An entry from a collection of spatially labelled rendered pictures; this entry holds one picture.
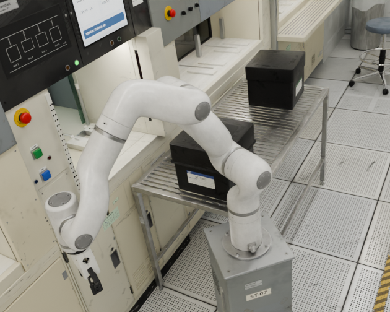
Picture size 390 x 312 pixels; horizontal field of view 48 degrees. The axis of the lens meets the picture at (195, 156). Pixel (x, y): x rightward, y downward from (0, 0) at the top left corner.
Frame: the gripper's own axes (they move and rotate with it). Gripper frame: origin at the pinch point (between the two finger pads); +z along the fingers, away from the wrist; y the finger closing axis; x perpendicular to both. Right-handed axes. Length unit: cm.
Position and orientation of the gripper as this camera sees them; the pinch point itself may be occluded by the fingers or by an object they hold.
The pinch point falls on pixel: (91, 280)
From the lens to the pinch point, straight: 139.1
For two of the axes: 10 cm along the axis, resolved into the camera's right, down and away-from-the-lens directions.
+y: -5.8, -3.9, 7.2
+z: 1.3, 8.3, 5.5
